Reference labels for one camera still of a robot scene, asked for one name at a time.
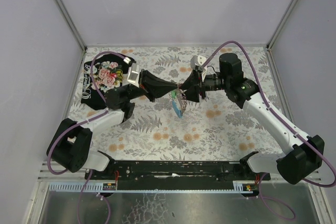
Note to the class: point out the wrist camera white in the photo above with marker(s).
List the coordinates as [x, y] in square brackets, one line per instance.
[133, 74]
[197, 62]

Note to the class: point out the white cable duct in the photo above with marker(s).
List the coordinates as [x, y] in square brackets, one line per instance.
[151, 187]

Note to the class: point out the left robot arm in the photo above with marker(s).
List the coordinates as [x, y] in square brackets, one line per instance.
[70, 146]

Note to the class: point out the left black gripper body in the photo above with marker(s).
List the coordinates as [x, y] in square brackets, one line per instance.
[145, 85]

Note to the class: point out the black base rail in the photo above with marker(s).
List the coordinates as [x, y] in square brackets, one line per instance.
[173, 172]

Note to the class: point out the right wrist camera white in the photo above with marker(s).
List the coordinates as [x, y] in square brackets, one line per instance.
[197, 62]

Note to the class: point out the green key tag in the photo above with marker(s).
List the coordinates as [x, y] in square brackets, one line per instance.
[173, 94]

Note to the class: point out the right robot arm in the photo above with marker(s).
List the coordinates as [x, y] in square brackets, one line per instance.
[297, 160]

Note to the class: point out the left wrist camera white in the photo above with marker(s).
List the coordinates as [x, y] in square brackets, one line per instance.
[133, 74]

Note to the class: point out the black floral cloth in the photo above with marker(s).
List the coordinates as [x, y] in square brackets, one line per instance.
[101, 75]

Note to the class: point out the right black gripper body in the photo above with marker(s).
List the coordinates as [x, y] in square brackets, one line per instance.
[201, 87]

